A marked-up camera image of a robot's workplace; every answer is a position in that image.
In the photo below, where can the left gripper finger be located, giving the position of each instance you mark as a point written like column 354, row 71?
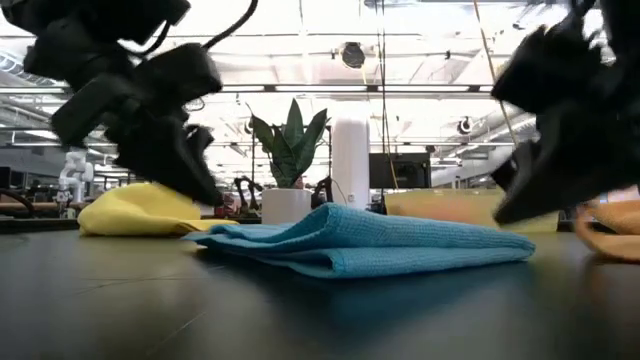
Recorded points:
column 202, row 140
column 160, row 155

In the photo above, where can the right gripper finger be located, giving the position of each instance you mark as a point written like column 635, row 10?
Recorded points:
column 585, row 160
column 520, row 165

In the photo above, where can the green translucent plastic tray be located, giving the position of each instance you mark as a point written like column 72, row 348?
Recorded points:
column 450, row 207

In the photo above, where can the blue microfiber towel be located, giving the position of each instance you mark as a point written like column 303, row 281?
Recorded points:
column 360, row 240

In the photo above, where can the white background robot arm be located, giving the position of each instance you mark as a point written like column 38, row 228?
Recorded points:
column 75, row 172

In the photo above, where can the yellow microfiber towel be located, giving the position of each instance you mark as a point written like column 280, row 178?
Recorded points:
column 135, row 212

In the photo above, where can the orange microfiber towel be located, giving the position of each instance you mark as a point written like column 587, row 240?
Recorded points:
column 610, row 240

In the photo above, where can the round black ceiling device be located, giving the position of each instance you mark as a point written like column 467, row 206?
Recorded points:
column 465, row 125
column 353, row 55

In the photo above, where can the snake plant in white pot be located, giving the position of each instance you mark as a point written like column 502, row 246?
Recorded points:
column 287, row 205

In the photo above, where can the black monitor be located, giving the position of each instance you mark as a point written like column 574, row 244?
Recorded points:
column 405, row 170

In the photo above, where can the white round column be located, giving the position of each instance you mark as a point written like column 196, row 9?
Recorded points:
column 351, row 165

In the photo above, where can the black aluminium table frame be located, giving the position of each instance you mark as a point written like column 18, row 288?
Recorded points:
column 40, row 225

